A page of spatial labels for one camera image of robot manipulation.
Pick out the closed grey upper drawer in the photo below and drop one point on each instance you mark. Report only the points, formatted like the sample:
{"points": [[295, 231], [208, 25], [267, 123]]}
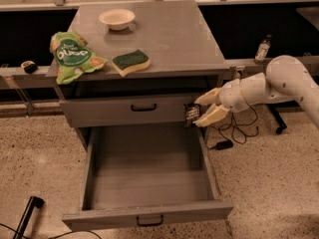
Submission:
{"points": [[126, 110]]}

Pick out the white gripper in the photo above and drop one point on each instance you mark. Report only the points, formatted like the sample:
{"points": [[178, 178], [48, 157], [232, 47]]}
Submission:
{"points": [[231, 96]]}

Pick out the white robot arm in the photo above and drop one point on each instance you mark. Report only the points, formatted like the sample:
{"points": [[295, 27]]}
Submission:
{"points": [[285, 79]]}

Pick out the open grey lower drawer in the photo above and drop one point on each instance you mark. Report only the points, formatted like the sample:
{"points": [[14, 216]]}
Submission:
{"points": [[145, 175]]}

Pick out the black wheeled table leg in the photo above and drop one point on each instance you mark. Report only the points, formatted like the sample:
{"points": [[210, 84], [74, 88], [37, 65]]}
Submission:
{"points": [[281, 123]]}

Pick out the black stand leg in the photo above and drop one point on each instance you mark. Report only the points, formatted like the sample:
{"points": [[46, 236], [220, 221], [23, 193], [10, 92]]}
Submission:
{"points": [[34, 202]]}

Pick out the small glass bottle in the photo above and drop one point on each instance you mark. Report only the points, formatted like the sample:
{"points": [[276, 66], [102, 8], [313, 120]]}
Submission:
{"points": [[263, 49]]}

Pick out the grey drawer cabinet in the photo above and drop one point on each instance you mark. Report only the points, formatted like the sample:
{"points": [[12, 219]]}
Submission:
{"points": [[185, 57]]}

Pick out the black yellow tape measure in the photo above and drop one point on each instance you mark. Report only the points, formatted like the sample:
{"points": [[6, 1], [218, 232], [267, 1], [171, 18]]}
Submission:
{"points": [[29, 67]]}

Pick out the green yellow sponge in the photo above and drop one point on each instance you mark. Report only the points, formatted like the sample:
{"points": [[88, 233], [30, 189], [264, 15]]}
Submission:
{"points": [[131, 62]]}

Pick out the white bowl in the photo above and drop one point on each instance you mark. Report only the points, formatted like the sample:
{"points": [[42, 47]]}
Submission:
{"points": [[117, 19]]}

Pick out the green chip bag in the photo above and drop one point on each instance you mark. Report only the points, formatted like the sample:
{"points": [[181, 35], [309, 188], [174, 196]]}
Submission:
{"points": [[73, 56]]}

